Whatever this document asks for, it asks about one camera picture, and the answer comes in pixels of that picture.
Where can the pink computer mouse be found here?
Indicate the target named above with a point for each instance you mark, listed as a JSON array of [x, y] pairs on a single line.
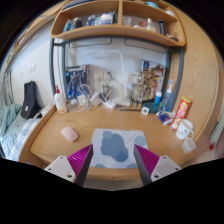
[[70, 134]]

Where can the wooden wall shelf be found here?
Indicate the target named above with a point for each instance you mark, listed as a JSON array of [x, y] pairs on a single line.
[[142, 10]]

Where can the small white desk clock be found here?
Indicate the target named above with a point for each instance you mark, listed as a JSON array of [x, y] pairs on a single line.
[[145, 110]]

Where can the white mug with face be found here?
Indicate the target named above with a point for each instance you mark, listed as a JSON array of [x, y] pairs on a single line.
[[185, 129]]

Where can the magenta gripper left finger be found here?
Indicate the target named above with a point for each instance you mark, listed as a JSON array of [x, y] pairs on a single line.
[[73, 168]]

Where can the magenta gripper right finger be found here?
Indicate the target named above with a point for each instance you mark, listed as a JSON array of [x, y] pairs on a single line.
[[151, 166]]

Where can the teal blanket on bed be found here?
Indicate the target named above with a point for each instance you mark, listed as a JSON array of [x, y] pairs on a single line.
[[7, 115]]

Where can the blue cloud mouse pad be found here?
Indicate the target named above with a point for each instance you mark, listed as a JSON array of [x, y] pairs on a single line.
[[114, 148]]

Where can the blue figure box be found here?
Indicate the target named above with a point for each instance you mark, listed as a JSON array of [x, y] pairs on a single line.
[[77, 79]]

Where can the blue spray bottle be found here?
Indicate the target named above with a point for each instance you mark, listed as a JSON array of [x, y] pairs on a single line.
[[167, 96]]

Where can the white power strip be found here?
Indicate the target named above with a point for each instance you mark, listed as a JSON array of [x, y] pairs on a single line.
[[110, 104]]

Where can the clear plastic cup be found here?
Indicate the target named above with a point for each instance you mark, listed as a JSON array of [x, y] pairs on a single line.
[[188, 145]]

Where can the white red-capped lotion bottle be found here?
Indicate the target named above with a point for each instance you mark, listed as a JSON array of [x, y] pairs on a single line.
[[60, 101]]

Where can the red yellow chips can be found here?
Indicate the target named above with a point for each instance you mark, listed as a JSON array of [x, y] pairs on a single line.
[[181, 112]]

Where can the wooden model figure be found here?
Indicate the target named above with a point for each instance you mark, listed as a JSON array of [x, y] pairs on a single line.
[[146, 85]]

